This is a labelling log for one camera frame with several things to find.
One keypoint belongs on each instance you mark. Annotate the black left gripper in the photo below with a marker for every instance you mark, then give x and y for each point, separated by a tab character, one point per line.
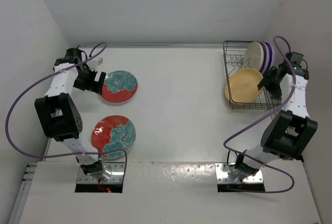
92	85

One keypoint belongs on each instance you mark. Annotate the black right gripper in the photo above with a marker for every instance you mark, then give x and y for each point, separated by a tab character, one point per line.
276	93

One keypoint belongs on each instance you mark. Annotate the lavender plate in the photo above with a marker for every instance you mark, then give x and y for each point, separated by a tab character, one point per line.
271	56
267	57

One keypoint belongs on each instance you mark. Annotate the orange plate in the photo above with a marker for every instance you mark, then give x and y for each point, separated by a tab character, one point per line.
243	86

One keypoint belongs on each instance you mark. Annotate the cream plate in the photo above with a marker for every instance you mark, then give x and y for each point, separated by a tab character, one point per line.
254	55

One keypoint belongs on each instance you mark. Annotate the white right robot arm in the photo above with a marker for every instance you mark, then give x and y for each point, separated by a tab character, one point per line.
290	131

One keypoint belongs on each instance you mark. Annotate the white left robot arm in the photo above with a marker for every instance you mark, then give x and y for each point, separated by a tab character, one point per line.
59	117

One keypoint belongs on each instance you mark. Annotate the red teal floral plate upper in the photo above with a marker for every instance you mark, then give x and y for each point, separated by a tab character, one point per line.
119	87

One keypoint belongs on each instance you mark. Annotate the red teal floral plate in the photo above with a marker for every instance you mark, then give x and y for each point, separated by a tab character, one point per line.
119	87
113	132

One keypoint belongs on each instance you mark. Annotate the red teal floral plate lower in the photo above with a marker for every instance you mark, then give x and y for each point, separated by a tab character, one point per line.
113	132

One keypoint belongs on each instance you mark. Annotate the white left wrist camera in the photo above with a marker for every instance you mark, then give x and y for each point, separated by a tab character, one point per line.
95	63

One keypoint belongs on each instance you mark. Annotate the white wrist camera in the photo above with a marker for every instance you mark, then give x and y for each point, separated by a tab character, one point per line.
95	63
295	58

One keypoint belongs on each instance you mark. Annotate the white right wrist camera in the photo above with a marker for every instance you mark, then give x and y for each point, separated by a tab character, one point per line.
295	58

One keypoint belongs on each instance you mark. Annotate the grey wire dish rack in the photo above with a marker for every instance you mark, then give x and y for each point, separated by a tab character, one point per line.
235	61

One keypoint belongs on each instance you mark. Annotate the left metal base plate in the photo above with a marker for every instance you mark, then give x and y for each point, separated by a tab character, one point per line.
112	174

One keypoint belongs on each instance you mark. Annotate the metal base plate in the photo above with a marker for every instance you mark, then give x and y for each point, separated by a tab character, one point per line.
227	175
112	174

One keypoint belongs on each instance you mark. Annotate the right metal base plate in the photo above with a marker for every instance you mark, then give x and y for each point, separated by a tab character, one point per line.
227	175

